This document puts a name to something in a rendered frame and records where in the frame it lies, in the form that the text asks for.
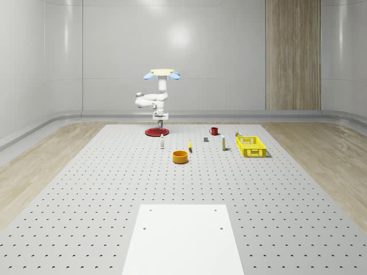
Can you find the banana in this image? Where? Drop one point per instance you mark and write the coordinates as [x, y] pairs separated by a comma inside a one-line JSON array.
[[189, 145]]

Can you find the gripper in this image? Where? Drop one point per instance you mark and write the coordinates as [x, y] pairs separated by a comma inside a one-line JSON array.
[[160, 116]]

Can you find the yellow carton box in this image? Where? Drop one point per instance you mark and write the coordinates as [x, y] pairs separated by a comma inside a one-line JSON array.
[[223, 143]]

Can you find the red mug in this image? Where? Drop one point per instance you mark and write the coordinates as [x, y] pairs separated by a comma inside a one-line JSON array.
[[214, 131]]

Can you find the yellow bowl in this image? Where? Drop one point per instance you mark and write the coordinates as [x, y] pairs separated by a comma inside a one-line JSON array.
[[180, 158]]

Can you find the white board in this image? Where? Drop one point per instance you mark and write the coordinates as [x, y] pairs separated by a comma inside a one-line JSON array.
[[183, 240]]

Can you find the flat-sided can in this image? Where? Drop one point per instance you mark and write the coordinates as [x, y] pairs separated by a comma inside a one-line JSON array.
[[160, 125]]

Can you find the red plate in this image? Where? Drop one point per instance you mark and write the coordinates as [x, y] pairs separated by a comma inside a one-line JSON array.
[[152, 132]]

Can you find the yellow basket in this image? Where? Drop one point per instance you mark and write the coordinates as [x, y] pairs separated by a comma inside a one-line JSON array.
[[253, 151]]

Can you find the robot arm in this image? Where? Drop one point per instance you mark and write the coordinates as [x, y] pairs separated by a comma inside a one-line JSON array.
[[162, 86]]

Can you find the small white bottle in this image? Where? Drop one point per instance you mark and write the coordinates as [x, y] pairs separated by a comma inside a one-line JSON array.
[[162, 142]]

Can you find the drone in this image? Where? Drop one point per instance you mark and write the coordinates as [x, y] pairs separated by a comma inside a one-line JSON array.
[[162, 71]]

